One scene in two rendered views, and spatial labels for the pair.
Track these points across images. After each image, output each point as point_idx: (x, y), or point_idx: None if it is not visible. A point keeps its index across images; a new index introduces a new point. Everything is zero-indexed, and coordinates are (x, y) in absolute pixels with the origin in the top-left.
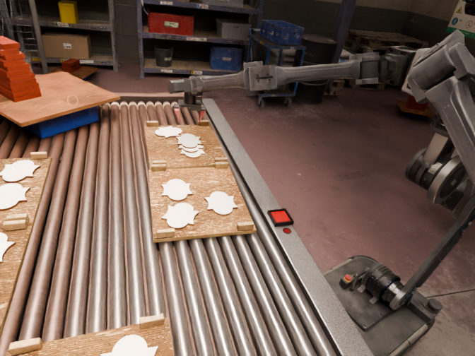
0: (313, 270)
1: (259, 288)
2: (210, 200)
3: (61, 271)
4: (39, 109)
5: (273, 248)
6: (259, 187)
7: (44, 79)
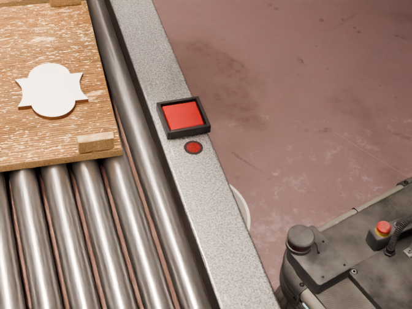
0: (233, 232)
1: (108, 274)
2: (27, 85)
3: None
4: None
5: (156, 187)
6: (151, 47)
7: None
